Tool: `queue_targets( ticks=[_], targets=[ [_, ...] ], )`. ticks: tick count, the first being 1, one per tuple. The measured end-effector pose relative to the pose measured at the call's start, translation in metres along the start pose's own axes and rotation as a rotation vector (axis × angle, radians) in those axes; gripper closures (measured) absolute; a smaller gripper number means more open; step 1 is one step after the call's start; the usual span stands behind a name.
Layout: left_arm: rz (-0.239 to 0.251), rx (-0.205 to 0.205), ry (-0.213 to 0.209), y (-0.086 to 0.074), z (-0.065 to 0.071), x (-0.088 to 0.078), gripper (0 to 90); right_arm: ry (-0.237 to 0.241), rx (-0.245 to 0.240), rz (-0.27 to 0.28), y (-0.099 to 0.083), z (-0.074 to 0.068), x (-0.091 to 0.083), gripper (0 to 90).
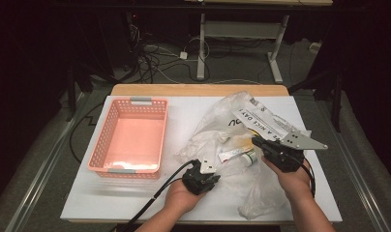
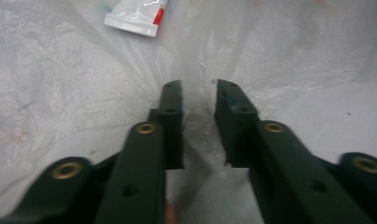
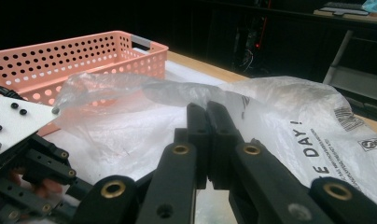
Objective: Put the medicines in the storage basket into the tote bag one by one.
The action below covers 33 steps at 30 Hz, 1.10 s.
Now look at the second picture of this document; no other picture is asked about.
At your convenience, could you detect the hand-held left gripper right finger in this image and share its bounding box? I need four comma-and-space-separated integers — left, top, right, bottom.
214, 78, 375, 224

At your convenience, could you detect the clear plastic bag smiley print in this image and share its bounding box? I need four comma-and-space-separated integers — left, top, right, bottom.
0, 0, 377, 224

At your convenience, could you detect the white tube with red end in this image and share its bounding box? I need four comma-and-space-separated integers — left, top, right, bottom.
104, 0, 170, 38

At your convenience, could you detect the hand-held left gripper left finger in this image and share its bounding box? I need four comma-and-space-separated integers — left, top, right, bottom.
92, 79, 185, 224

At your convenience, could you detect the white table cover sheet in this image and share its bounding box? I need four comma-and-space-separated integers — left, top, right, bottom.
264, 73, 377, 164

